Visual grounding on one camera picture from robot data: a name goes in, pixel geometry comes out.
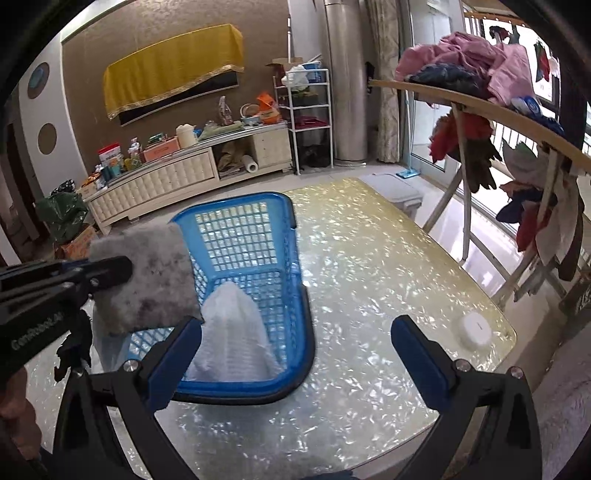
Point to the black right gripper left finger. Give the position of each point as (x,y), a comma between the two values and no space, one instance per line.
(85,444)

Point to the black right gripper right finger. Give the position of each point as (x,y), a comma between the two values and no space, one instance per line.
(508,444)

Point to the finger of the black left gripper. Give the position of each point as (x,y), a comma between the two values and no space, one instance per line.
(36,277)

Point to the grey fluffy cloth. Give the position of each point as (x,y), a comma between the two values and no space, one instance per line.
(161,289)

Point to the white fluffy towel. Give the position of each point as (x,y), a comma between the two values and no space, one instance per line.
(235,346)

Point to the blue plastic laundry basket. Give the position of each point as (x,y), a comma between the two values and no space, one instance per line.
(251,240)

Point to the black plush toy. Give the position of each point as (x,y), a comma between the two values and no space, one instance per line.
(74,353)

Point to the person's left hand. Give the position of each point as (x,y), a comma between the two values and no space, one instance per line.
(19,416)

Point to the cardboard box on floor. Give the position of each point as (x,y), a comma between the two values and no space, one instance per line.
(79,247)

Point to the dark green bag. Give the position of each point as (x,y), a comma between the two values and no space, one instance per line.
(64,212)

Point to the light blue white garment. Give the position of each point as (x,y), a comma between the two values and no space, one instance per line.
(108,345)

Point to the white round puck device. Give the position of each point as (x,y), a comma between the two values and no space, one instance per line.
(474,331)

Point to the pink box on cabinet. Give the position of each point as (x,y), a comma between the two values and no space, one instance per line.
(161,149)

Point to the cream round jar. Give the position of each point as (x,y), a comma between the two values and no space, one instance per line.
(185,136)

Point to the yellow cloth cover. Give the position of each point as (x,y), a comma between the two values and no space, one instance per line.
(171,66)

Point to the paper towel roll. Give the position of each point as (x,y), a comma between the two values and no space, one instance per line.
(250,164)

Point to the grey floor mat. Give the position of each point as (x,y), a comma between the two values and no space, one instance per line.
(397,191)

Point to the cream tv cabinet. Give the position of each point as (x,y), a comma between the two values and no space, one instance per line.
(210,165)

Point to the orange bag on cabinet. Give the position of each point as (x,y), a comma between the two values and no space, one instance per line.
(269,113)

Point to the white metal shelf rack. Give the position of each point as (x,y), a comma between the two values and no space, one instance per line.
(304,96)

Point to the wooden clothes drying rack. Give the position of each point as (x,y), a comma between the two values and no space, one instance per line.
(497,148)

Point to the pink clothes pile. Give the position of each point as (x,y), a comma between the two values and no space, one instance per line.
(503,69)

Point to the silver standing air conditioner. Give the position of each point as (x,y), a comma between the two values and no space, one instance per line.
(349,80)

